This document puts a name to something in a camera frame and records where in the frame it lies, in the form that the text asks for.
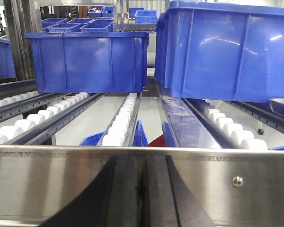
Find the blue guide rail strip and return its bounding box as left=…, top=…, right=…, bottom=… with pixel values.
left=158, top=94, right=221, bottom=148

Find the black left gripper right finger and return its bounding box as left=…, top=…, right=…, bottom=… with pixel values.
left=142, top=156, right=215, bottom=227

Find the large blue bin right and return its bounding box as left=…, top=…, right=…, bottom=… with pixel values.
left=155, top=0, right=284, bottom=103

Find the white roller track right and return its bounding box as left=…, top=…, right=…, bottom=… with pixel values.
left=204, top=105, right=268, bottom=151

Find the white roller track centre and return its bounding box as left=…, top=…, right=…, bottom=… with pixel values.
left=98, top=93, right=141, bottom=147

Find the blue bin far left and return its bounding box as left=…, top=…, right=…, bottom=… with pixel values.
left=0, top=39, right=16, bottom=79

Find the background blue bins group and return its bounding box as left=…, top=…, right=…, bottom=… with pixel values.
left=42, top=18, right=113, bottom=33

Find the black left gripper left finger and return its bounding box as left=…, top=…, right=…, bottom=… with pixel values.
left=41, top=156, right=139, bottom=227

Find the white roller track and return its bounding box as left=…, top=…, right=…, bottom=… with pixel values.
left=0, top=92, right=89, bottom=144
left=98, top=93, right=141, bottom=147
left=0, top=90, right=39, bottom=107
left=204, top=105, right=268, bottom=151

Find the blue bin lower shelf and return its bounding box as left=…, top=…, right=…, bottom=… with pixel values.
left=81, top=120, right=176, bottom=147

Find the blue bin centre shelf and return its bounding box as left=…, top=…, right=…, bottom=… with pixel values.
left=24, top=32, right=149, bottom=93

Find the blue bin shelf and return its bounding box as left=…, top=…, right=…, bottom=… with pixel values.
left=81, top=120, right=176, bottom=147
left=24, top=32, right=149, bottom=93

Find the stainless steel shelf rail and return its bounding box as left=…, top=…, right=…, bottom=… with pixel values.
left=0, top=145, right=284, bottom=227

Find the silver metal tray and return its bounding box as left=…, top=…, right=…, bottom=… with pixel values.
left=269, top=98, right=284, bottom=115

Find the white roller track left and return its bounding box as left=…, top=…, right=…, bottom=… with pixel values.
left=0, top=90, right=39, bottom=107

